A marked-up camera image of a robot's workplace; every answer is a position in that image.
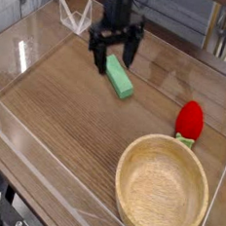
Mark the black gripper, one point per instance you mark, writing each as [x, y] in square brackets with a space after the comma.
[103, 35]

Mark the red plush strawberry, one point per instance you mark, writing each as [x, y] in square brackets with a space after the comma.
[189, 123]

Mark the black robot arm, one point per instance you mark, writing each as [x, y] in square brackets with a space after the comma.
[118, 25]

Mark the green rectangular block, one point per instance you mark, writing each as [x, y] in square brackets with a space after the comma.
[118, 77]

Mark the wooden bowl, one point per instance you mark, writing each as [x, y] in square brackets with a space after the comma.
[160, 182]

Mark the clear acrylic corner bracket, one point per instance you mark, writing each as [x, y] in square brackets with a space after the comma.
[77, 22]

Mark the gold metal chair frame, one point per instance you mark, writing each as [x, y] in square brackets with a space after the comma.
[215, 42]

